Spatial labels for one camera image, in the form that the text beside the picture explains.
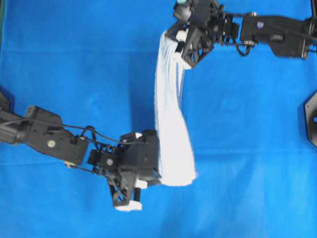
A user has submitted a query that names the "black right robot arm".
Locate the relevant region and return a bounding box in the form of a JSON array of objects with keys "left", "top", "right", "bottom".
[{"left": 165, "top": 0, "right": 317, "bottom": 68}]

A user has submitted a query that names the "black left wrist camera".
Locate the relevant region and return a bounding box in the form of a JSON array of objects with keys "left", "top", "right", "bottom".
[{"left": 119, "top": 130, "right": 160, "bottom": 185}]

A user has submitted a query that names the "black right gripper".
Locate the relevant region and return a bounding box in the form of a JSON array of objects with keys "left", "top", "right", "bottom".
[{"left": 165, "top": 0, "right": 239, "bottom": 68}]

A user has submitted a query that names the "blue table cloth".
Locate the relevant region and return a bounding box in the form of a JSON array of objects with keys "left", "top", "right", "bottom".
[{"left": 0, "top": 0, "right": 317, "bottom": 238}]

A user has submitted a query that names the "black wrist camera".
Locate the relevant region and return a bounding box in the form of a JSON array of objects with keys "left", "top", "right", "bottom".
[
  {"left": 173, "top": 0, "right": 192, "bottom": 22},
  {"left": 119, "top": 130, "right": 160, "bottom": 185}
]

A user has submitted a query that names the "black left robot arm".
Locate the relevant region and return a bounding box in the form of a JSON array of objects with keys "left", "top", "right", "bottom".
[{"left": 0, "top": 105, "right": 161, "bottom": 211}]

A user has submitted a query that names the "blue striped white towel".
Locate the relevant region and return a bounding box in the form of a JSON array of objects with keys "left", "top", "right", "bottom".
[{"left": 154, "top": 32, "right": 196, "bottom": 186}]

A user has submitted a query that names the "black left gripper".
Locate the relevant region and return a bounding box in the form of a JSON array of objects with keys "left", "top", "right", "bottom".
[{"left": 88, "top": 141, "right": 151, "bottom": 211}]

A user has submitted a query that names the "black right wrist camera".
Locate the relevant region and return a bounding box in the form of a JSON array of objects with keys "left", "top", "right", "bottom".
[{"left": 173, "top": 0, "right": 192, "bottom": 22}]

